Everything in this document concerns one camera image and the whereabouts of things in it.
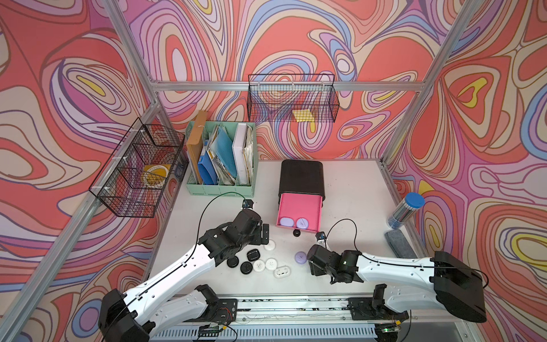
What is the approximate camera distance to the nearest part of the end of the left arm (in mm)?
514

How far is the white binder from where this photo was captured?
93 centimetres

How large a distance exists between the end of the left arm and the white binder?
0.38m

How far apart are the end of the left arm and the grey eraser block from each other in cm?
62
